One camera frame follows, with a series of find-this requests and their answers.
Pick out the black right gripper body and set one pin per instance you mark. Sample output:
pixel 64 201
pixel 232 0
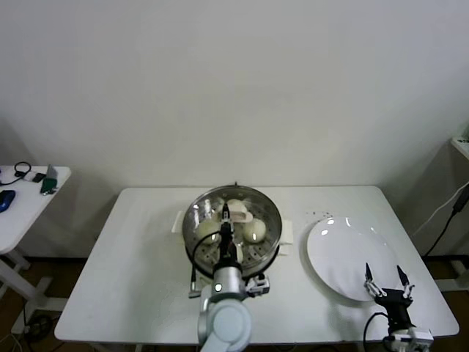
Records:
pixel 395 304

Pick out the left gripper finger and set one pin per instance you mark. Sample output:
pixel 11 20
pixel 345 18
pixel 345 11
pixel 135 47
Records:
pixel 226 214

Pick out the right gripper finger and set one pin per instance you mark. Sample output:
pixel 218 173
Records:
pixel 372 284
pixel 405 284

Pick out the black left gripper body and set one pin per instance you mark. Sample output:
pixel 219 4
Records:
pixel 228 249

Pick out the perforated steel steamer basket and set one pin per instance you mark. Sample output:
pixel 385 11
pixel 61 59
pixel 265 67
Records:
pixel 264 253

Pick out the white round plate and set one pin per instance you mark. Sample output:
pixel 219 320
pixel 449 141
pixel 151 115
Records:
pixel 340 256

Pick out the pale green appliance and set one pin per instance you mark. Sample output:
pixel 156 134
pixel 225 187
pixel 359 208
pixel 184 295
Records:
pixel 462 139

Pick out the green clip tool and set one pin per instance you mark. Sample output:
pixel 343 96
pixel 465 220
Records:
pixel 47 183

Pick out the small black white device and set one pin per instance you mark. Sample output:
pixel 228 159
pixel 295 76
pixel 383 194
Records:
pixel 34 177

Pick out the white side table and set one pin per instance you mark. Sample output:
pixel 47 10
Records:
pixel 22 220

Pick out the blue computer mouse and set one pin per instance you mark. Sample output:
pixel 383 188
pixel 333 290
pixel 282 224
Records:
pixel 5 199

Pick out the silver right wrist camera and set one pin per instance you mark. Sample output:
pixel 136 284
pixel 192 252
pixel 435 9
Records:
pixel 410 335

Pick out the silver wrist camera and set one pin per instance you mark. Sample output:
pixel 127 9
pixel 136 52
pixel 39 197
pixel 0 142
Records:
pixel 410 335
pixel 258 286

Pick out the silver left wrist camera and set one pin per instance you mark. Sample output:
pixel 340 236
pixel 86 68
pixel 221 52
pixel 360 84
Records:
pixel 258 286

